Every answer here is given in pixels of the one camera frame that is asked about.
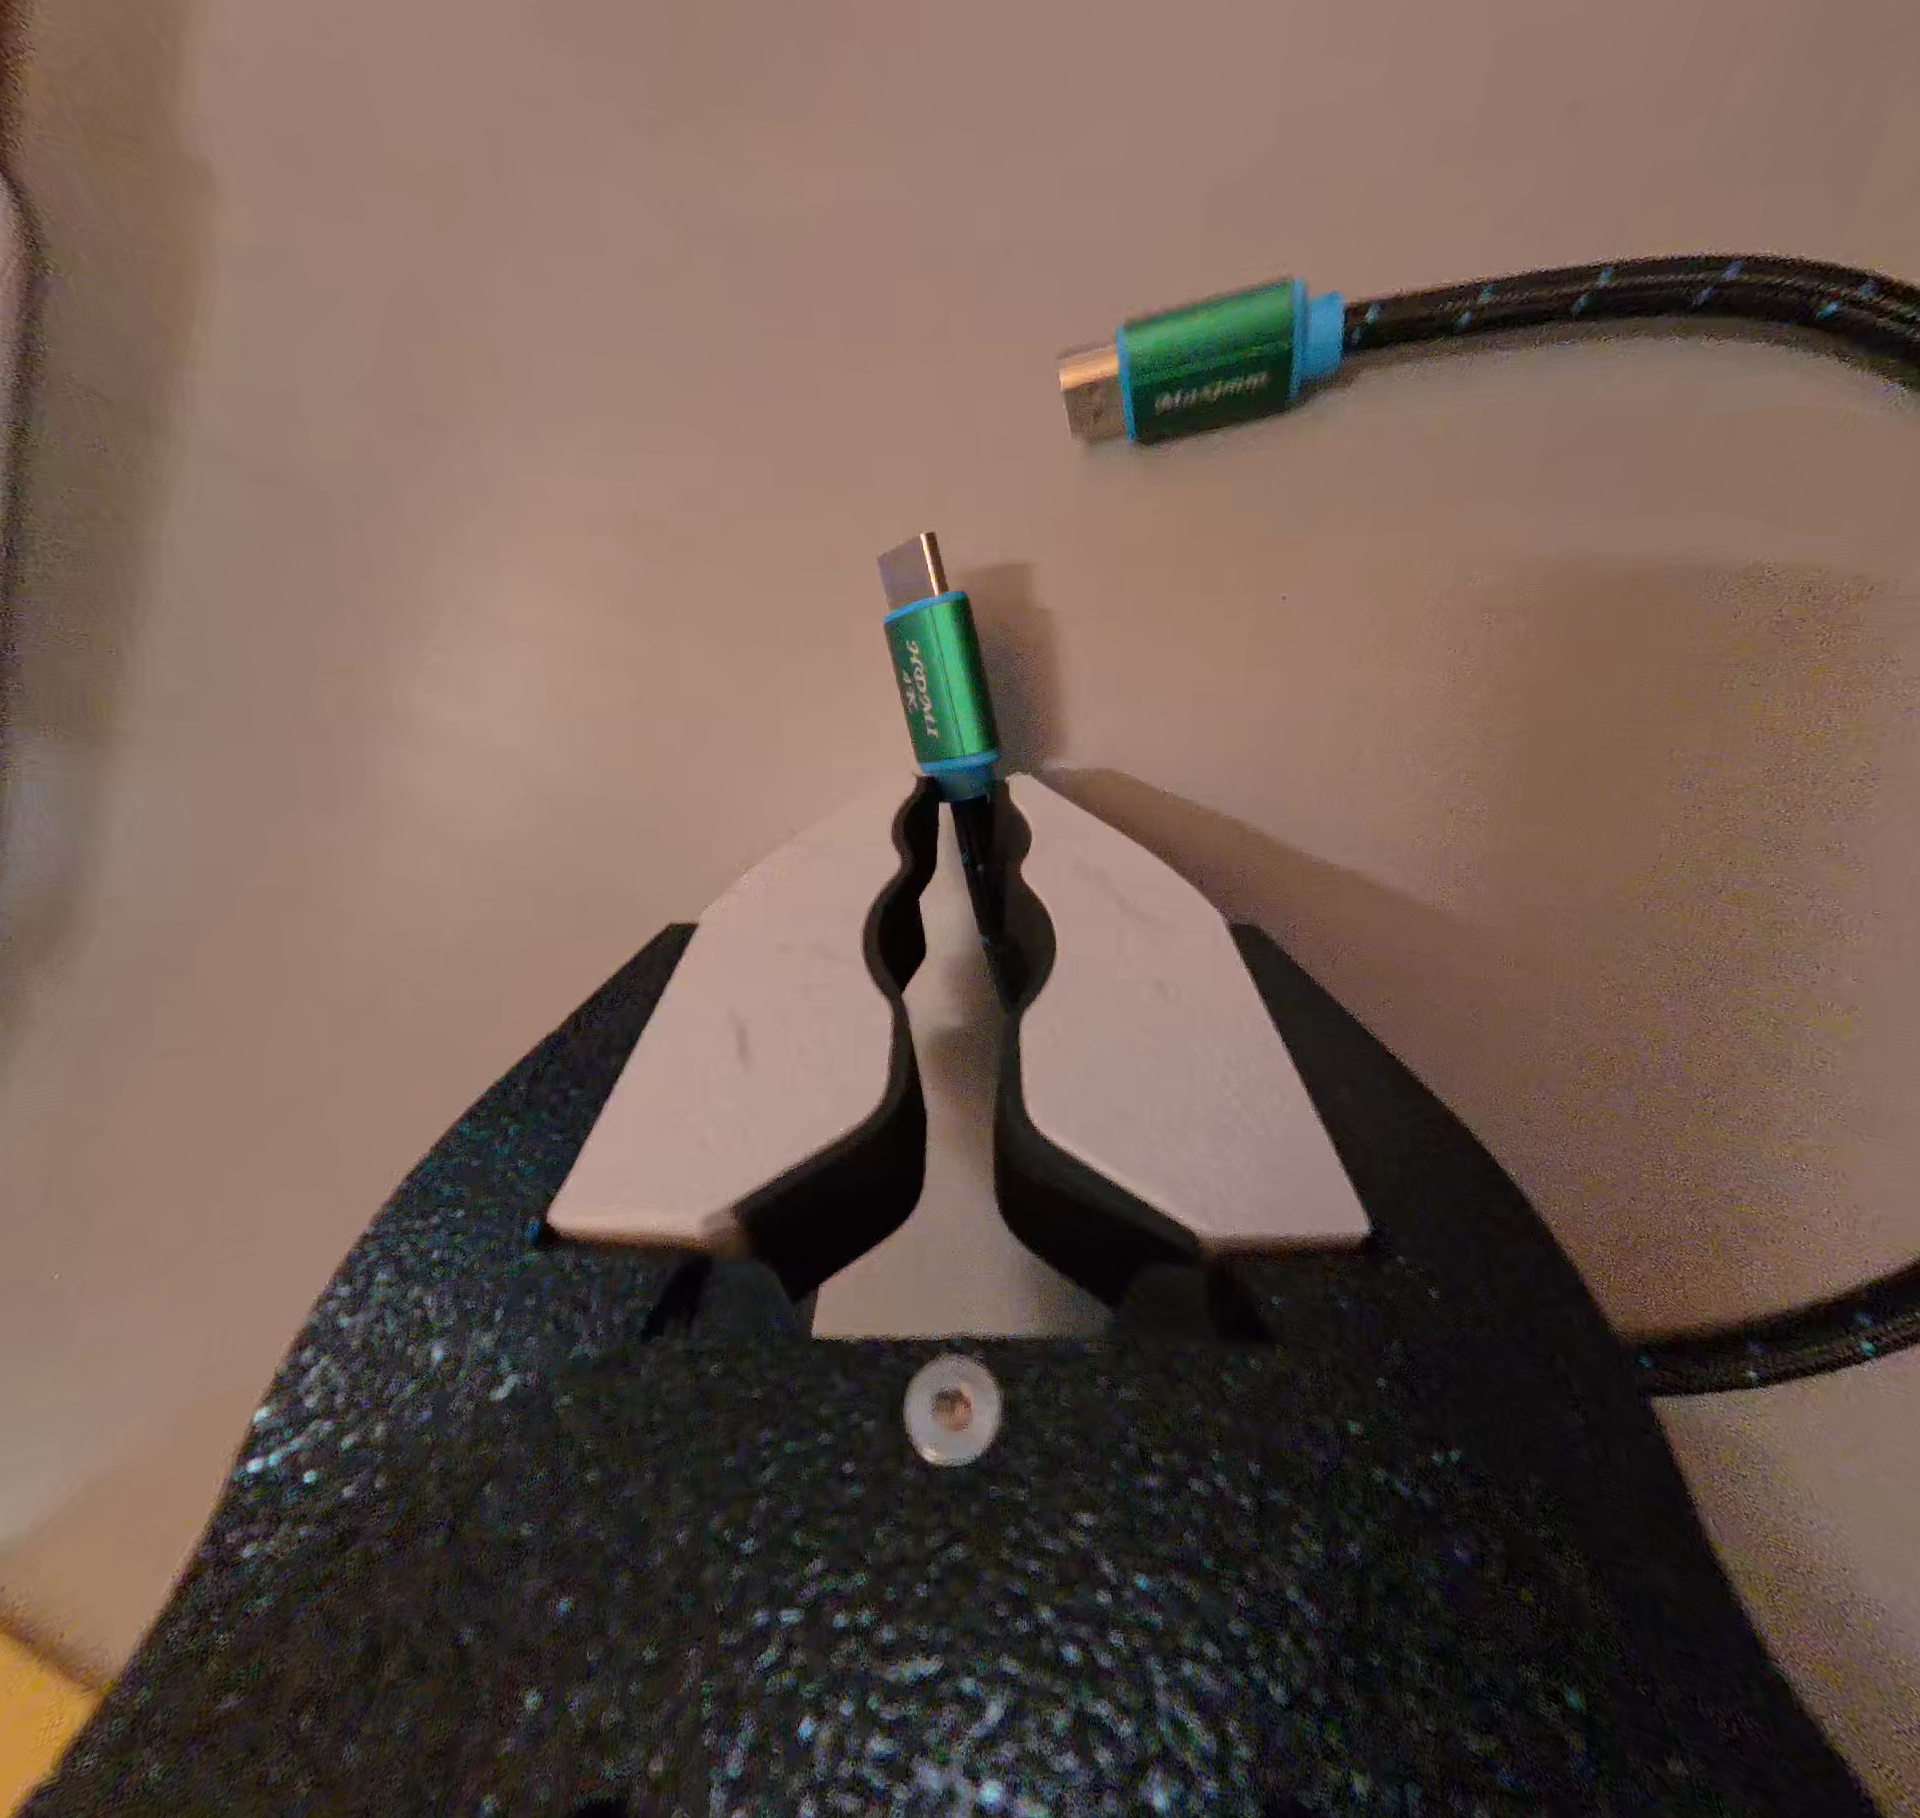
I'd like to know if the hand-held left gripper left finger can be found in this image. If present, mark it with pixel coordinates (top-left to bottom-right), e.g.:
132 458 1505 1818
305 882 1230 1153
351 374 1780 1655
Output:
544 773 944 1308

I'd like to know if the yellow plastic bin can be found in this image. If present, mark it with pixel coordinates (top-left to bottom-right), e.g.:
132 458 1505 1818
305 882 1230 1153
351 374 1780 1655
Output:
0 1621 115 1818

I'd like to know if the black braided green-plug cable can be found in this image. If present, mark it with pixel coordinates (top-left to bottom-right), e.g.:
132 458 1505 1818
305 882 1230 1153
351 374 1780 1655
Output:
875 254 1920 1399

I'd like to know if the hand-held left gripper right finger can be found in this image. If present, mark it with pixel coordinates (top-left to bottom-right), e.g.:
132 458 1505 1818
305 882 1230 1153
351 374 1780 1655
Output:
990 772 1374 1310

